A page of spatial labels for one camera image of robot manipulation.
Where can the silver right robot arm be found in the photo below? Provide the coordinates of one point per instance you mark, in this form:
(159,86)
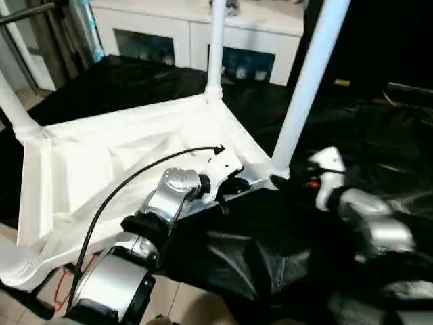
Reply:
(382,230)

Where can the black mat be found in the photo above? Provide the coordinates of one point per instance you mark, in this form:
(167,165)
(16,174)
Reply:
(253,254)

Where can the small yellow label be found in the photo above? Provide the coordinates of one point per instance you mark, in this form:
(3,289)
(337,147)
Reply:
(341,82)

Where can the white jar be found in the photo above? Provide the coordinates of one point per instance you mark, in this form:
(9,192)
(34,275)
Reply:
(241,71)
(260,75)

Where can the black metal bar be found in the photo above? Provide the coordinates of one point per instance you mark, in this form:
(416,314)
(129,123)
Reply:
(411,91)

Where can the black backdrop cloth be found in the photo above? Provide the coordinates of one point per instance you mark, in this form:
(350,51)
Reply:
(389,34)

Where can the white glass-door cabinet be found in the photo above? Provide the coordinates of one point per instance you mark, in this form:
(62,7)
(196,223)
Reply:
(152,20)

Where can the blue and white roll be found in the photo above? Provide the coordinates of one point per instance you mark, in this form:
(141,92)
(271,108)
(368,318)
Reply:
(94,40)

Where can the black metal rack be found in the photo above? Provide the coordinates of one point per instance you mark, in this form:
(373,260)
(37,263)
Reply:
(27,299)

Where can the white pole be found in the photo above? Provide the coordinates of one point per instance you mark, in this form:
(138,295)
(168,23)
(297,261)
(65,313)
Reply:
(23,50)

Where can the black tripod pole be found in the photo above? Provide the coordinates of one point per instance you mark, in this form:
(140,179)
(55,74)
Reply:
(30,13)

